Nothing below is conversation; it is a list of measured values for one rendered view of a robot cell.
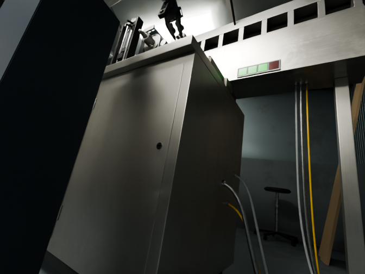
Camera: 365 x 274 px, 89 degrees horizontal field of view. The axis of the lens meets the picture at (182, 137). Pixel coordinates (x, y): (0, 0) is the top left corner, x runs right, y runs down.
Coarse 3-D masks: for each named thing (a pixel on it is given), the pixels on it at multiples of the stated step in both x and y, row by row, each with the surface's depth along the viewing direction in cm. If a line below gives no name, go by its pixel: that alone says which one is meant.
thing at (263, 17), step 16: (304, 0) 113; (320, 0) 108; (336, 0) 106; (352, 0) 100; (256, 16) 128; (272, 16) 122; (288, 16) 115; (304, 16) 118; (320, 16) 105; (208, 32) 149; (224, 32) 140; (240, 32) 132; (256, 32) 133; (272, 32) 118; (208, 48) 153
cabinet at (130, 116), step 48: (96, 96) 89; (144, 96) 69; (192, 96) 61; (96, 144) 76; (144, 144) 61; (192, 144) 60; (240, 144) 105; (96, 192) 66; (144, 192) 54; (192, 192) 59; (96, 240) 58; (144, 240) 49; (192, 240) 59
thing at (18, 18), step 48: (48, 0) 41; (96, 0) 53; (0, 48) 40; (48, 48) 42; (96, 48) 53; (0, 96) 34; (48, 96) 42; (0, 144) 35; (48, 144) 42; (0, 192) 35; (48, 192) 43; (0, 240) 35; (48, 240) 43
